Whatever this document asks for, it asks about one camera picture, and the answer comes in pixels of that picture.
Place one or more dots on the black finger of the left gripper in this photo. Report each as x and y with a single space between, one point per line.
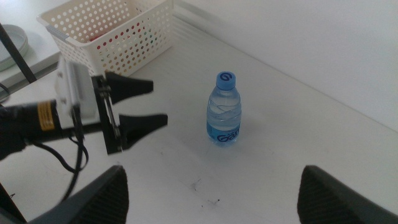
130 87
140 124

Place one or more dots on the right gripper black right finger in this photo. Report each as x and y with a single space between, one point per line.
326 202

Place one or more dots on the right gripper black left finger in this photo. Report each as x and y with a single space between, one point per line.
99 199

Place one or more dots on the red soda can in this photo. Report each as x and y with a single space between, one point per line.
97 38

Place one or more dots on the clear water bottle blue cap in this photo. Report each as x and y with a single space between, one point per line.
224 124

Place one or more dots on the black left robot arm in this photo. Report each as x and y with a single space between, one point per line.
12 130

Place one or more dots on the white perforated plastic basket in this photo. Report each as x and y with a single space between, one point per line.
149 15

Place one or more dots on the black stand pole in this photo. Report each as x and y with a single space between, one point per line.
21 62

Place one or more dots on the pale round plate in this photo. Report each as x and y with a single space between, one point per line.
19 39

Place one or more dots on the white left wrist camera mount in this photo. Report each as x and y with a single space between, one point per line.
77 90

